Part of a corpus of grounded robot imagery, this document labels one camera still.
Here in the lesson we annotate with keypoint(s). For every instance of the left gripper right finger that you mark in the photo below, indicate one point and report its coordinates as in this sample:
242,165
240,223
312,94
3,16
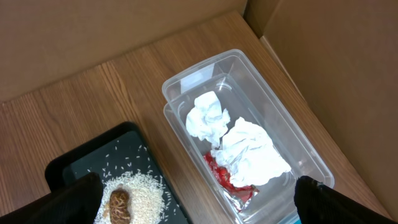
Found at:
318,204

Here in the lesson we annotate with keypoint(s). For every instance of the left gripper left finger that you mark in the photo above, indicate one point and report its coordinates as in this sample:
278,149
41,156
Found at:
76,203

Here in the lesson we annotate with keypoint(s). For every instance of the brown cookie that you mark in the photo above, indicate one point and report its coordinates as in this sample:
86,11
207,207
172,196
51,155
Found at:
118,207

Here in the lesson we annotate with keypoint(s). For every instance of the red snack wrapper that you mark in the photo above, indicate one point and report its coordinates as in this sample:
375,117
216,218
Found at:
240,197

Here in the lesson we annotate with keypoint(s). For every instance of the white napkin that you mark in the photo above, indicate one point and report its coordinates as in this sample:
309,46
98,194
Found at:
249,155

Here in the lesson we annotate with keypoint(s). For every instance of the small white tissue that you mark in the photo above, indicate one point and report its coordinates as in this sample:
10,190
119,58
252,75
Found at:
207,120

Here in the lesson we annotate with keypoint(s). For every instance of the teal serving tray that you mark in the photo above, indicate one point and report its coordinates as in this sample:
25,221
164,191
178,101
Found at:
297,222

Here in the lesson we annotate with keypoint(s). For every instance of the black plastic tray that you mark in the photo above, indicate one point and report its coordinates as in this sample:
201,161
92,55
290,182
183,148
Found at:
118,150

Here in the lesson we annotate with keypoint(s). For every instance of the white rice pile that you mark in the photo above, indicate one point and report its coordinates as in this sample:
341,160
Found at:
145,198

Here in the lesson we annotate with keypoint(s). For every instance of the clear plastic bin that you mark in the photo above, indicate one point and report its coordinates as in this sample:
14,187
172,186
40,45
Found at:
244,93

